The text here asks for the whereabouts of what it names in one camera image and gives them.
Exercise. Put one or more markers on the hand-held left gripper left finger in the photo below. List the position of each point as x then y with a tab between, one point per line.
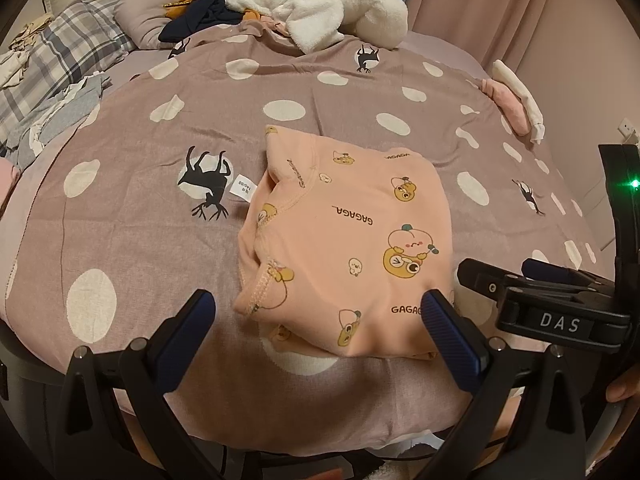
185	332

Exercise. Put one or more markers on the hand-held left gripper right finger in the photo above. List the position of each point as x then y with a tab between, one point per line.
452	340

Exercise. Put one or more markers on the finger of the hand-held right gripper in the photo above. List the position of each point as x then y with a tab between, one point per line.
537	267
482	282

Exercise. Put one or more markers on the peach cartoon print shirt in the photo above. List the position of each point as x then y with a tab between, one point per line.
345	240

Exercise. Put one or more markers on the pile of light clothes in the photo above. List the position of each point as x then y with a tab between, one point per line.
20	55

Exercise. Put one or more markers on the person's right hand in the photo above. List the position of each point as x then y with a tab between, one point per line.
624	386

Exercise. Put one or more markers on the mauve polka dot bed cover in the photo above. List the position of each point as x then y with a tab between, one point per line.
150	240

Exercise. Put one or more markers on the pink folded cloth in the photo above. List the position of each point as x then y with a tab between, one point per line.
507	102

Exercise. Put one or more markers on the white folded cloth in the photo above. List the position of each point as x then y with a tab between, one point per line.
525	95

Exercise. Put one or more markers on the grey striped cloth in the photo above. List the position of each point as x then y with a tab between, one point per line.
65	110

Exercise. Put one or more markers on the pink curtain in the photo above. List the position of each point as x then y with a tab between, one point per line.
500	10

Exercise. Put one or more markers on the grey plaid pillow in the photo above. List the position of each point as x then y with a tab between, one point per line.
65	60

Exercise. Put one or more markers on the mauve pillow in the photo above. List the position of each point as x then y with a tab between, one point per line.
145	22

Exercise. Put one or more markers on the navy garment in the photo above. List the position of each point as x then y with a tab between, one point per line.
200	20

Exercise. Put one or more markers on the white fluffy garment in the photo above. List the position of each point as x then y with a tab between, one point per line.
320	5

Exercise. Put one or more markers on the white wall socket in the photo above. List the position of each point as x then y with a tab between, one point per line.
627	127

